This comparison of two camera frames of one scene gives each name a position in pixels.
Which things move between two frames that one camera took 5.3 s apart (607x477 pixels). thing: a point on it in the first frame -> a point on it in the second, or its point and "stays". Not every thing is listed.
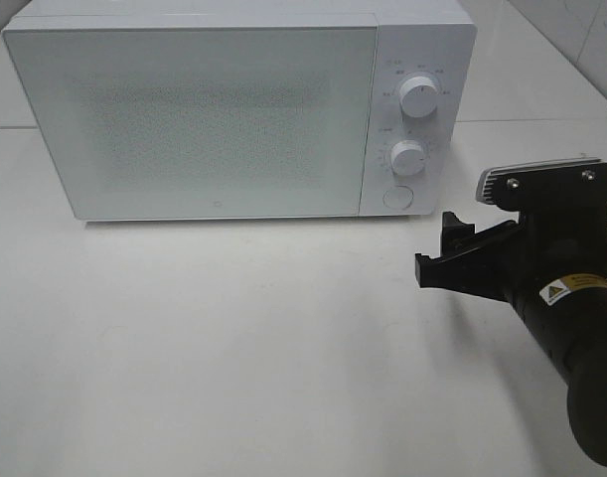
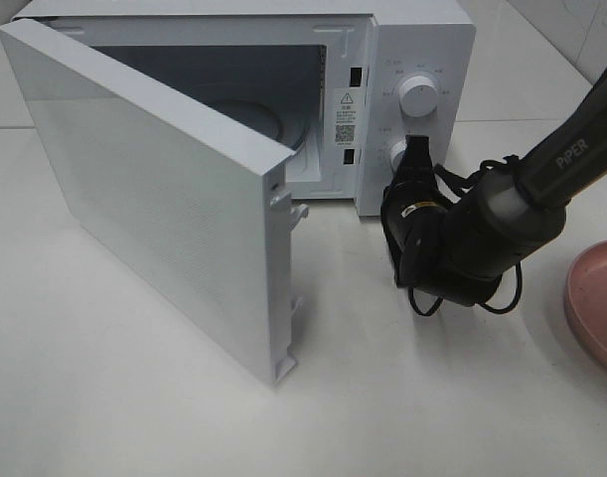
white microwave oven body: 249,109 stays
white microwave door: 204,122 -> 178,195
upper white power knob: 418,96 stays
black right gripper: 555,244 -> 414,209
